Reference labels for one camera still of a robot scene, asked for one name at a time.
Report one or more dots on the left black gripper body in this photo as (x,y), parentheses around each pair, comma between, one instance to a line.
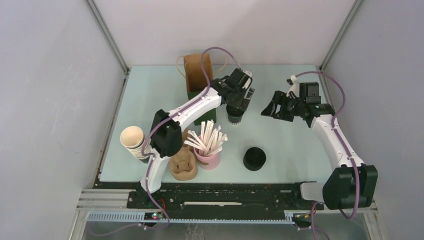
(239,100)

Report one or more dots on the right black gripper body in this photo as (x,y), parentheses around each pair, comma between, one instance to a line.
(290,107)

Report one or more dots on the black paper coffee cup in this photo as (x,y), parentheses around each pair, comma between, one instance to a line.
(235,118)

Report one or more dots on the green paper bag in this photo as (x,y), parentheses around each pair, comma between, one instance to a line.
(196,81)

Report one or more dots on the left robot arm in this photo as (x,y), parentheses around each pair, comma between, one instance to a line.
(165,137)

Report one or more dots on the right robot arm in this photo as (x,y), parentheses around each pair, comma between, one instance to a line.
(352,183)

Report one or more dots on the bundle of white straws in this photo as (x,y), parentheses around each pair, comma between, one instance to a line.
(210,140)

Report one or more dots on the stack of black lids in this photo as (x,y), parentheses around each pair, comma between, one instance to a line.
(254,158)

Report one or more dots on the pink straw holder cup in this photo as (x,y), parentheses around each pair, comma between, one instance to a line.
(207,162)

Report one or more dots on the brown cardboard cup carrier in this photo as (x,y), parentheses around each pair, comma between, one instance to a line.
(183,165)

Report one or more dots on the stack of paper cups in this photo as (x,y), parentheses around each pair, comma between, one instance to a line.
(133,139)

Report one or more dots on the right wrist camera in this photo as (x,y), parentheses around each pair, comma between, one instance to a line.
(294,89)

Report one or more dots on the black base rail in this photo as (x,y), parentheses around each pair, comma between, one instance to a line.
(221,202)

